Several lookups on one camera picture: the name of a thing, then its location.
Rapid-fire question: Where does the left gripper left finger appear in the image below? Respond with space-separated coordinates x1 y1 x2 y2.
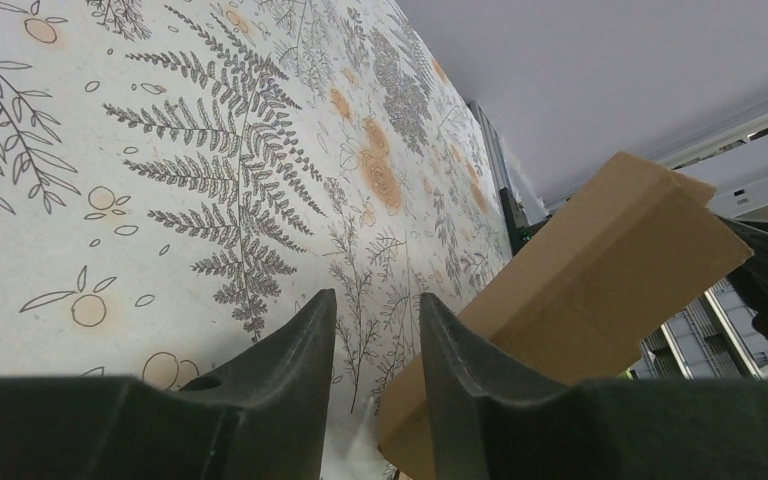
178 289 337 479

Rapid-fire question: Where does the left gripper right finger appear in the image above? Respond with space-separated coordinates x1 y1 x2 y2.
419 293 570 479

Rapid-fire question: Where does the brown cardboard paper box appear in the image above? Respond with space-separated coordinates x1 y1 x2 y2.
377 153 768 479

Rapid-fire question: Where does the floral patterned table mat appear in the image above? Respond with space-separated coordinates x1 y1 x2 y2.
0 1 510 479

